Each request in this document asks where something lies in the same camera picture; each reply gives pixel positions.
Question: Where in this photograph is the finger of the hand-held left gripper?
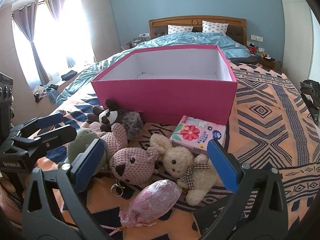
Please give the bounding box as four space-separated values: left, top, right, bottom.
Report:
12 126 77 155
11 113 64 143

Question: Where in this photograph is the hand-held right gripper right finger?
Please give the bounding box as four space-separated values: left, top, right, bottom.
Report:
200 138 285 240

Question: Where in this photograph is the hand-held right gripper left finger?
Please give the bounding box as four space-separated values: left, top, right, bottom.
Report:
22 138 105 240

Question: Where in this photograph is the green plush toy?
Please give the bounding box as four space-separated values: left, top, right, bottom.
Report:
58 128 110 173

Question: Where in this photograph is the pink crochet bear toy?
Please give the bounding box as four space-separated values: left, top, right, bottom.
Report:
89 121 159 197

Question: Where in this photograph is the floral pink tissue pack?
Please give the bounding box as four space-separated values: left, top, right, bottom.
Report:
169 115 227 155

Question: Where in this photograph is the cream bunny plush toy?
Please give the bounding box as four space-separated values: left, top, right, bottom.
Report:
149 133 218 205

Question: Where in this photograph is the pink fabric sachet pouch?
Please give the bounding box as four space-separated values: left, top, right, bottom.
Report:
119 179 182 230

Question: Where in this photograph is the pink cardboard box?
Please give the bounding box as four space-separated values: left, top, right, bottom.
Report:
90 44 237 126

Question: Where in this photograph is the pile of clothes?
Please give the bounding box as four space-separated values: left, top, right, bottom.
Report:
34 84 59 103

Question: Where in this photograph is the purple curtain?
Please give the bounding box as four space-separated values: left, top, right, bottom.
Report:
12 1 50 85
44 0 75 68

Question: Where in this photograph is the pink fleece cloth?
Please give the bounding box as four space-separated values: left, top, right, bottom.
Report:
0 177 25 214

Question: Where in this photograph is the dark grey cloth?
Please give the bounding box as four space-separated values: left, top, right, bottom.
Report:
229 55 262 65

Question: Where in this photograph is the dark figure toy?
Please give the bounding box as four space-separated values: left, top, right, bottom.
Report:
300 79 320 128

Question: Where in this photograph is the wooden nightstand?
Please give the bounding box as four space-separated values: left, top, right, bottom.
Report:
260 55 278 69

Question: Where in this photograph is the blue duvet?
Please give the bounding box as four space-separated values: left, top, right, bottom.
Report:
55 32 252 105

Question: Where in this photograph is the white patterned pillow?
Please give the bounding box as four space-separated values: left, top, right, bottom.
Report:
202 20 229 33
167 25 194 35

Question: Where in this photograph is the wooden headboard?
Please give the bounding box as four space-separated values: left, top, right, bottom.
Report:
149 15 247 44

